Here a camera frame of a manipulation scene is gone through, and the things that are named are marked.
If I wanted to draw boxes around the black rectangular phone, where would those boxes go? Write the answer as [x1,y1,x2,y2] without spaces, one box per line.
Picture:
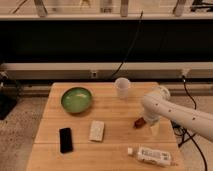
[59,128,73,153]

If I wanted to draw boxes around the clear plastic cup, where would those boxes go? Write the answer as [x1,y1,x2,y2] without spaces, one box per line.
[115,77,131,99]

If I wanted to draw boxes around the white wall outlet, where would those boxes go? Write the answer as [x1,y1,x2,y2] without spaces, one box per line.
[91,71,98,79]

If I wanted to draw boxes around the dark equipment at left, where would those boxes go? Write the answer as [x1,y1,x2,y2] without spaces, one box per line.
[0,71,21,120]

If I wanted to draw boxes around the red brown pepper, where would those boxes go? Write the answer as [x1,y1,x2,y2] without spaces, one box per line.
[134,117,146,129]

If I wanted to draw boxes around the white sponge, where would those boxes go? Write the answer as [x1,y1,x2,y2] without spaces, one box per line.
[89,121,105,142]

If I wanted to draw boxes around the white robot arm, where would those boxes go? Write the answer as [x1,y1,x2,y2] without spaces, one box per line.
[141,86,213,142]

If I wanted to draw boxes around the black floor cables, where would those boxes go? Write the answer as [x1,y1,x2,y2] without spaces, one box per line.
[171,75,209,171]

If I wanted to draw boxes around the black hanging cable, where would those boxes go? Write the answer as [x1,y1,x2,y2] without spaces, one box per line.
[109,9,145,80]

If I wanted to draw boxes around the green bowl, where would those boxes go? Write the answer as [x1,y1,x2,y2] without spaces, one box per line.
[61,87,93,114]

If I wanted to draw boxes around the clear plastic bottle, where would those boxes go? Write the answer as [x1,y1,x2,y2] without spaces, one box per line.
[127,146,173,167]

